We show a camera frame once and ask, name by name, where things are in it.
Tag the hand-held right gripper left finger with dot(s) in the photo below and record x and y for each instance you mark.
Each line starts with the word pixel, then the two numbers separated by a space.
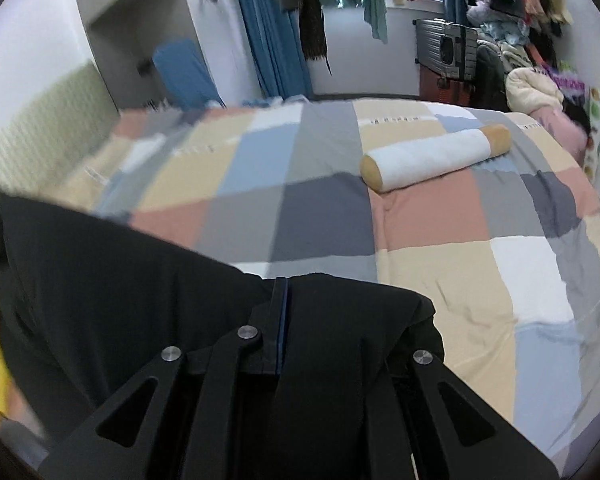
pixel 280 330

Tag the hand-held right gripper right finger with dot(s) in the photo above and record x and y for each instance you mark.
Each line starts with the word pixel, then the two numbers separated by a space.
pixel 460 400

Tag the black jacket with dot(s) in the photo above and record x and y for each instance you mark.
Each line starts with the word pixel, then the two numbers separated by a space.
pixel 105 285

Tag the pile of clothes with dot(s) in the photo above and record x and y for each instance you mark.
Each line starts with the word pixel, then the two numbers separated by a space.
pixel 510 45

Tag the patchwork quilt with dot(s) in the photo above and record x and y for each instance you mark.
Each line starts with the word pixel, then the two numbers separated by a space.
pixel 460 285

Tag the white and tan bolster pillow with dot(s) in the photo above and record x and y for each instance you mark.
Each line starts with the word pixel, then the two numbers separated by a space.
pixel 430 157

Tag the blue curtain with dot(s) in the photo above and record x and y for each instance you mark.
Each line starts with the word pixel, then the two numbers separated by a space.
pixel 275 45

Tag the pink pillow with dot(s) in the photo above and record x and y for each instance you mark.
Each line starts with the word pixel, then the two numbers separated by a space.
pixel 565 132

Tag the dark red suitcase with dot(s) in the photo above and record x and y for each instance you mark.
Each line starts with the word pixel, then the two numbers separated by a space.
pixel 445 91

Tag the dotted white board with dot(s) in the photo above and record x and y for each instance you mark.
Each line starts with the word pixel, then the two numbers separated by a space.
pixel 594 130

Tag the cream quilted headboard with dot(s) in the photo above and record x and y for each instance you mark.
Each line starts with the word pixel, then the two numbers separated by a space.
pixel 35 140

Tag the cream plush blanket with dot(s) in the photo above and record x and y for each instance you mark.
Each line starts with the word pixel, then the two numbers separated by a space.
pixel 532 90

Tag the silver suitcase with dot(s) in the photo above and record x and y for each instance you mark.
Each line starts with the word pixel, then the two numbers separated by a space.
pixel 442 47

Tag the black wall plug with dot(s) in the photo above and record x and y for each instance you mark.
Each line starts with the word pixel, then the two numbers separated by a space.
pixel 145 67

